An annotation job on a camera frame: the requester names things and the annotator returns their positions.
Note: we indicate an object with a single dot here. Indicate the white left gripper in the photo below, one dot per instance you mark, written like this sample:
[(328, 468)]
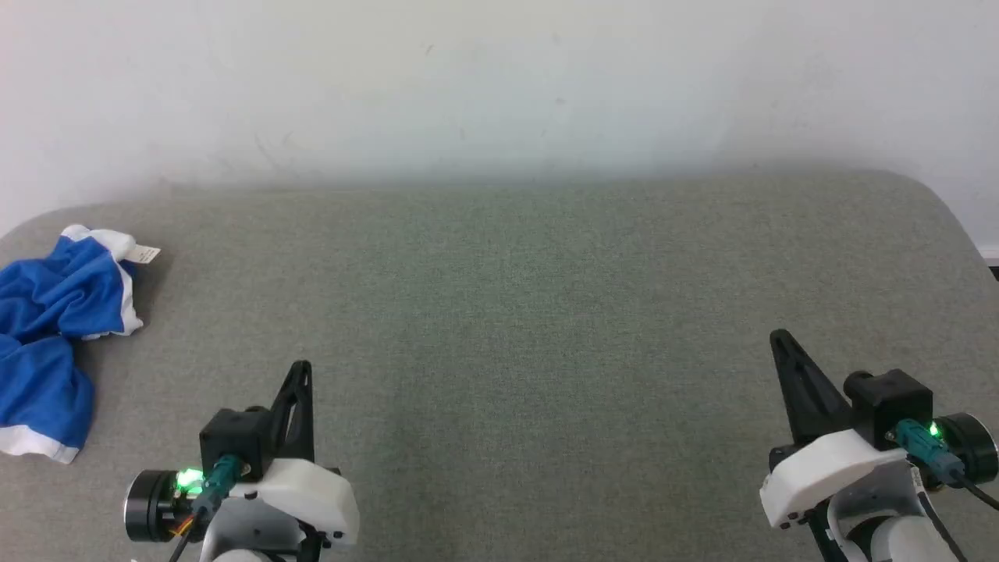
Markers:
[(304, 492)]

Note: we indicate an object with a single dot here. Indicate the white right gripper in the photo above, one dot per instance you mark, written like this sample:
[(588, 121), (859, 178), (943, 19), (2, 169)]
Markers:
[(827, 468)]

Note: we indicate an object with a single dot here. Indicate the blue and white shirt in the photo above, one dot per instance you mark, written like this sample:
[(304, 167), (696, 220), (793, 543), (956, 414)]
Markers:
[(47, 297)]

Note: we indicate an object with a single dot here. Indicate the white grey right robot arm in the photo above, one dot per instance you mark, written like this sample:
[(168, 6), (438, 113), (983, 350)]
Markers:
[(882, 538)]

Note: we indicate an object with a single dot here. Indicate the black cylindrical left gripper motor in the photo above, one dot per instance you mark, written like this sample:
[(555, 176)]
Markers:
[(152, 506)]

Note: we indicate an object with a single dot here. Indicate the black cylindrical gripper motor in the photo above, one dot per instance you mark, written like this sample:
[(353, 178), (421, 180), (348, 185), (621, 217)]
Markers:
[(975, 449), (152, 506)]

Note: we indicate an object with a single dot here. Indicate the black cylindrical right gripper motor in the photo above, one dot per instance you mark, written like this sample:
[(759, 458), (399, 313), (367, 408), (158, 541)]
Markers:
[(975, 449)]

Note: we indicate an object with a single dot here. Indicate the grey fabric sofa seat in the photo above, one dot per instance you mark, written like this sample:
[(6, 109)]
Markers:
[(507, 351)]

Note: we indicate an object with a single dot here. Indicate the white skirting board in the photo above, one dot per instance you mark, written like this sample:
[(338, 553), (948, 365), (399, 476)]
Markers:
[(991, 254)]

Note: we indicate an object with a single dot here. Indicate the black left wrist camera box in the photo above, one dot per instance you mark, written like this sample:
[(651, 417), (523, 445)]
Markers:
[(234, 437)]

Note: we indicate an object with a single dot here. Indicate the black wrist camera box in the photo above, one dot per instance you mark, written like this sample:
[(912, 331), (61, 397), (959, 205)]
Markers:
[(234, 437), (890, 402)]

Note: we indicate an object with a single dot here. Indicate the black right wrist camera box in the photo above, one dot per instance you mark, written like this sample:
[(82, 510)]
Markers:
[(890, 402)]

